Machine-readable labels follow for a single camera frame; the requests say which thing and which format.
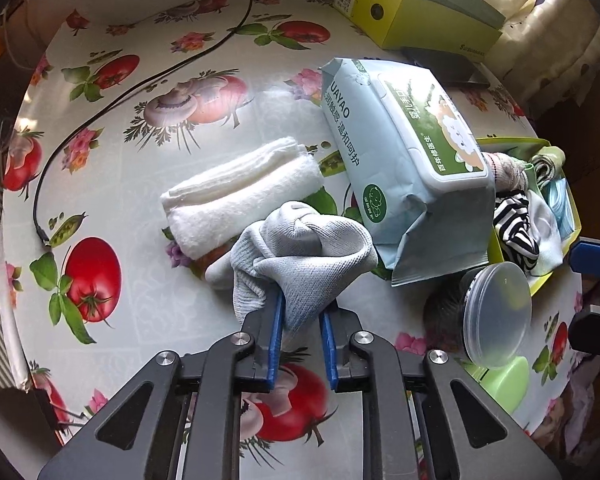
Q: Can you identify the pale blue wet wipes pack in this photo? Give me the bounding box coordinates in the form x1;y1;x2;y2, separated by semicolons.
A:
319;56;496;287

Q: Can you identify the white floral curtain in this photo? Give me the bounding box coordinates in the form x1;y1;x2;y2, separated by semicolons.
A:
500;0;600;121

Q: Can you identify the floral plastic tablecloth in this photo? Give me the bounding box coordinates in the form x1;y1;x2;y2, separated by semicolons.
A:
0;0;586;480

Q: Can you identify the grey sock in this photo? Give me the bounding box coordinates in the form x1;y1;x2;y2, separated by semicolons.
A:
205;201;379;335

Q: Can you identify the yellow green storage bin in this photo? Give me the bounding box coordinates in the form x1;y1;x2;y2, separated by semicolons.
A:
472;135;583;298

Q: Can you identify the white folded towel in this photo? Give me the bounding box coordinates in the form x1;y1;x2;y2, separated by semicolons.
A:
160;136;324;261

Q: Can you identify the black white striped sock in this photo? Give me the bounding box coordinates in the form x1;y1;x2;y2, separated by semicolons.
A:
492;192;541;271

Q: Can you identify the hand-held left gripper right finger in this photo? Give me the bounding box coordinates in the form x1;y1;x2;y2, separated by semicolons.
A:
320;305;563;480

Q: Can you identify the yellow green cardboard box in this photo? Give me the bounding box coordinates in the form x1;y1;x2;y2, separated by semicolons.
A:
336;0;506;63

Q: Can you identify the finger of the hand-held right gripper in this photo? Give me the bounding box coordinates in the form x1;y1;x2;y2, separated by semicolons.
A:
569;305;600;358
570;237;600;273

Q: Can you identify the black binder clip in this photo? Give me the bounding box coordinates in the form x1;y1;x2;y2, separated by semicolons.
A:
27;387;88;446

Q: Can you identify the black cable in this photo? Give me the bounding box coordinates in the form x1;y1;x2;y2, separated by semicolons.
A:
32;0;254;247

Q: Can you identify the clear round lidded container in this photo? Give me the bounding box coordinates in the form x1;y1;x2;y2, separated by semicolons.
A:
422;261;533;367

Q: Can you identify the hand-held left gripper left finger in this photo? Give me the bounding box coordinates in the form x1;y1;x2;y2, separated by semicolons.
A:
37;292;286;480

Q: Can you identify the green plastic jar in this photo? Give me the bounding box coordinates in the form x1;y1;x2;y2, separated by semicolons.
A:
462;355;531;413

